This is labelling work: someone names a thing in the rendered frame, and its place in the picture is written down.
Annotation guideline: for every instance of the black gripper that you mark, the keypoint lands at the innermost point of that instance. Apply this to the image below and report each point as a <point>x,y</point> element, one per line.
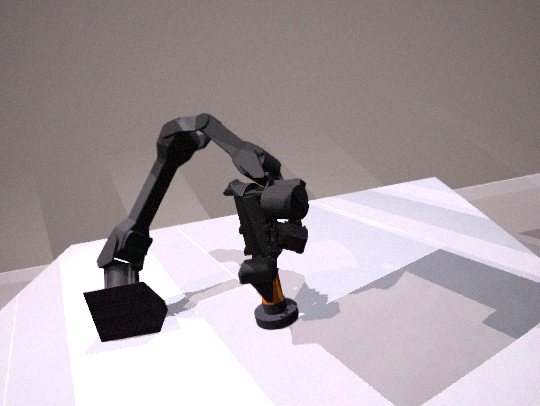
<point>261,270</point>

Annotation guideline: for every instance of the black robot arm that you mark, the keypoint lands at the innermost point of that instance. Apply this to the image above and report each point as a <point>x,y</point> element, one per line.
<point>177,141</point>

